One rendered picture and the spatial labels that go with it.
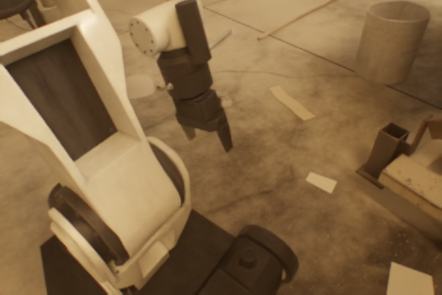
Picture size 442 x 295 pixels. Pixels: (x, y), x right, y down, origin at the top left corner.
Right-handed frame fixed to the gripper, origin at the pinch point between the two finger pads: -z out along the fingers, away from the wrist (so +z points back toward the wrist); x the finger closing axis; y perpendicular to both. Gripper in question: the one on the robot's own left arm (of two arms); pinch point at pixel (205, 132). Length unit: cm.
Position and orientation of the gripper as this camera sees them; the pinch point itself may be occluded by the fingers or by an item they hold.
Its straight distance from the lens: 61.6
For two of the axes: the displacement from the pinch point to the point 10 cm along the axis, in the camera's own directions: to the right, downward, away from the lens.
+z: -2.4, -8.0, -5.5
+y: 6.1, -5.6, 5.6
